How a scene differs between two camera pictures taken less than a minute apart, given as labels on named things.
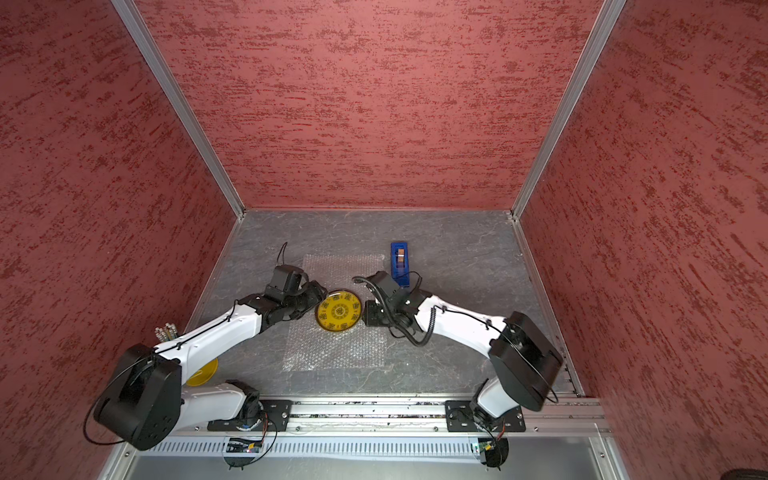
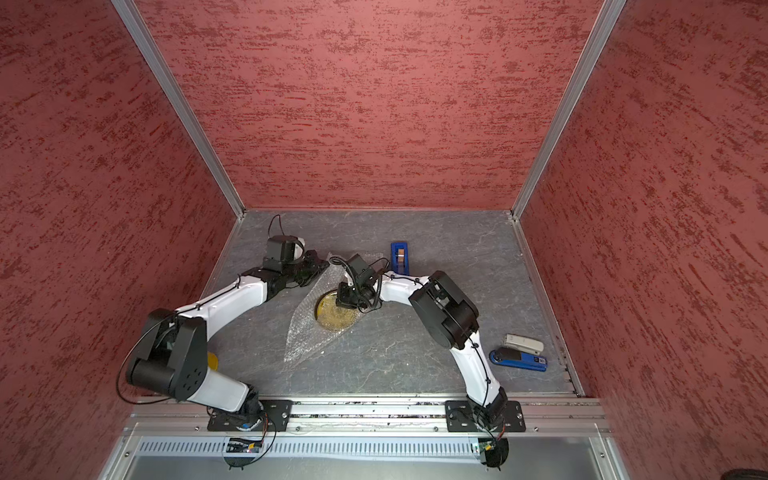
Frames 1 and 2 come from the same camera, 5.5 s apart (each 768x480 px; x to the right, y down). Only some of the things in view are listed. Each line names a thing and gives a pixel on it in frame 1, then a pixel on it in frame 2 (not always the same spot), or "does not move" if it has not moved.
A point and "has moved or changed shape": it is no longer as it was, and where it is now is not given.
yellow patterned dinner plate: [338, 310] does not move
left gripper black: [314, 292] to [316, 268]
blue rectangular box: [400, 263] does not move
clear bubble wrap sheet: [310, 346] has moved or changed shape
